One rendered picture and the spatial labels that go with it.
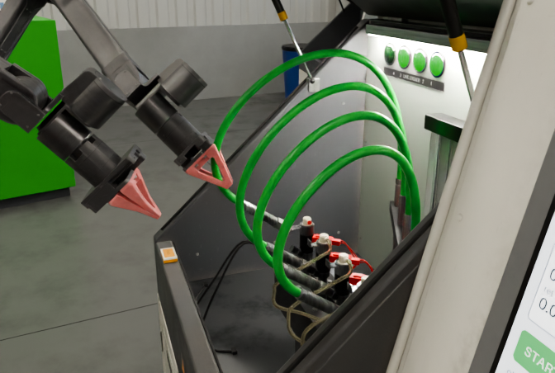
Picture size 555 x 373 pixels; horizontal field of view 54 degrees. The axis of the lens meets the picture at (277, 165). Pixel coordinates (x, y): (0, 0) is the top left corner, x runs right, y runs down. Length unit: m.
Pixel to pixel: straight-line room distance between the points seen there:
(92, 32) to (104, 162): 0.39
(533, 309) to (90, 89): 0.60
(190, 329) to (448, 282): 0.50
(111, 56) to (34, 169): 3.28
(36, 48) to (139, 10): 3.48
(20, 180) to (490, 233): 3.90
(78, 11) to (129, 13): 6.30
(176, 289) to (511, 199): 0.71
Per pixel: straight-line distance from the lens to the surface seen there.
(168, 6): 7.59
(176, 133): 0.94
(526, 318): 0.61
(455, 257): 0.69
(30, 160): 4.28
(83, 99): 0.79
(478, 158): 0.68
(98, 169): 0.81
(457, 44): 0.71
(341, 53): 0.99
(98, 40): 1.11
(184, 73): 0.95
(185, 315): 1.06
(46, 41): 4.16
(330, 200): 1.43
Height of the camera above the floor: 1.53
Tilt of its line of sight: 18 degrees down
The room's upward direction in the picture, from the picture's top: straight up
